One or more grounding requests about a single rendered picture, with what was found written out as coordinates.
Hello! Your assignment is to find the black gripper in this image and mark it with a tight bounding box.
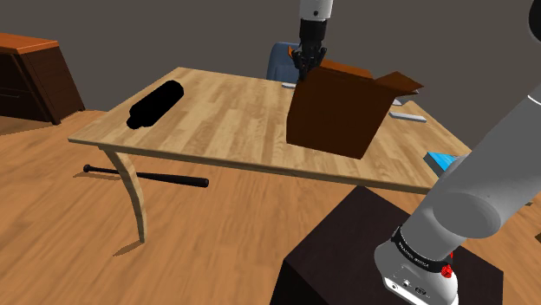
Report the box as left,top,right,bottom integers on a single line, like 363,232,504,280
293,18,329,82

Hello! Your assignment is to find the blue chair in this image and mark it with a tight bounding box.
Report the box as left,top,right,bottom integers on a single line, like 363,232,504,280
265,42,303,84

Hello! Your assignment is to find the brown open cardboard box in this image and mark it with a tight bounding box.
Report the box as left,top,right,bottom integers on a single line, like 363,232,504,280
285,45,425,160

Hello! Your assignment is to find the light wooden table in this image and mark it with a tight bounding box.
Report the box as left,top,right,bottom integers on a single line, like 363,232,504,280
67,66,473,245

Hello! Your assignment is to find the grey flat remote control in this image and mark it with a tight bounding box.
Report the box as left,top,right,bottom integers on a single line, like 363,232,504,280
388,110,428,124

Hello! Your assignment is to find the black bottle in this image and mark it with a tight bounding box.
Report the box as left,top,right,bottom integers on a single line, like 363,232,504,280
126,80,186,131

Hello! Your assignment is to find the blue book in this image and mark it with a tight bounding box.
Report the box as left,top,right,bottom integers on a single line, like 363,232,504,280
422,151,461,178

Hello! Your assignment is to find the black baseball bat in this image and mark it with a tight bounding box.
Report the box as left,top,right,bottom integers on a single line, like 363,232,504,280
82,164,211,189

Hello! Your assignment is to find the dark robot stand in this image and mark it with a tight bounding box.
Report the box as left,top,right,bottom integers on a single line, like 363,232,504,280
269,185,505,305

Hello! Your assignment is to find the brown wooden dresser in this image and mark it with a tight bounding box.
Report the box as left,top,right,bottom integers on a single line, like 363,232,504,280
0,32,87,126

